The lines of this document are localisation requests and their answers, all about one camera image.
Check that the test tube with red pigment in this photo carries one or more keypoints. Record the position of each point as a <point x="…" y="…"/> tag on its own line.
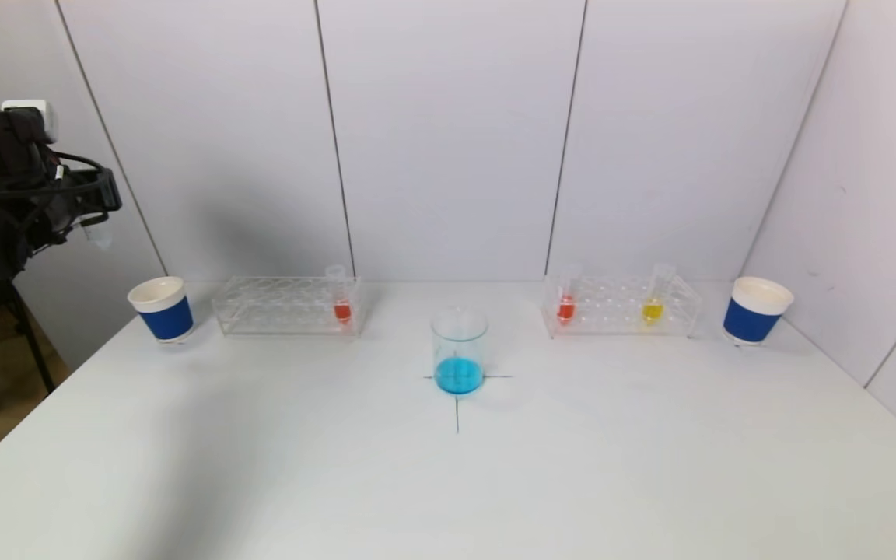
<point x="342" y="309"/>
<point x="565" y="307"/>

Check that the clear glass beaker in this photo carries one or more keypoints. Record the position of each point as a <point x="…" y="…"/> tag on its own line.
<point x="459" y="358"/>

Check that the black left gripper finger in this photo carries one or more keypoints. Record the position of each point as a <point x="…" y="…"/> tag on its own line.
<point x="110" y="190"/>
<point x="75" y="206"/>

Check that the clear acrylic test tube rack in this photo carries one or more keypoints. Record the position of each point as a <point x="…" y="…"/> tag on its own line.
<point x="285" y="307"/>
<point x="619" y="307"/>

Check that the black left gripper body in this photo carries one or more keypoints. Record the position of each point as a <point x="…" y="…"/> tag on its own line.
<point x="108" y="189"/>

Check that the blue and white paper cup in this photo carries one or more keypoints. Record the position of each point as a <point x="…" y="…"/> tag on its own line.
<point x="164" y="315"/>
<point x="753" y="319"/>

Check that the black metal stand leg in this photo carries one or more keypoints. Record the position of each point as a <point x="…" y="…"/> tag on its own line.
<point x="32" y="342"/>

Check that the test tube with blue pigment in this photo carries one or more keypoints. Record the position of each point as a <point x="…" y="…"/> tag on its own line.
<point x="99" y="233"/>

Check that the test tube with yellow pigment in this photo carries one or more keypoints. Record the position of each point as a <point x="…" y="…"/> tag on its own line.
<point x="653" y="309"/>

